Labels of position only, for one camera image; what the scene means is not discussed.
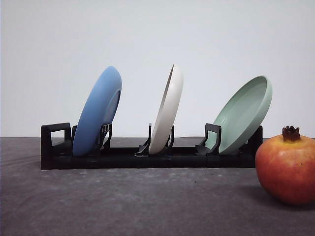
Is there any red pomegranate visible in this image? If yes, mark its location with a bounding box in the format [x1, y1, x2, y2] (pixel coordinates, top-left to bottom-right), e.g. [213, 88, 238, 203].
[255, 126, 315, 206]

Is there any black plate rack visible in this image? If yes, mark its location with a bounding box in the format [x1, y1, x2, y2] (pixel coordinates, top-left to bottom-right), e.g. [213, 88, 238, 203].
[41, 122, 263, 170]

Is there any white plate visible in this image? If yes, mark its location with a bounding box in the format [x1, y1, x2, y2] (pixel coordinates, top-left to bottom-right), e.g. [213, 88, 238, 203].
[150, 64, 184, 155]

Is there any green plate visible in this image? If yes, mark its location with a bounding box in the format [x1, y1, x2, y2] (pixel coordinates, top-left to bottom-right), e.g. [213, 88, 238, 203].
[206, 75, 273, 153]

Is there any blue plate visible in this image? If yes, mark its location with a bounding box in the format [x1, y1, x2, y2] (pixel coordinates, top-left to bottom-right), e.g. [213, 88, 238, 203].
[73, 66, 122, 157]

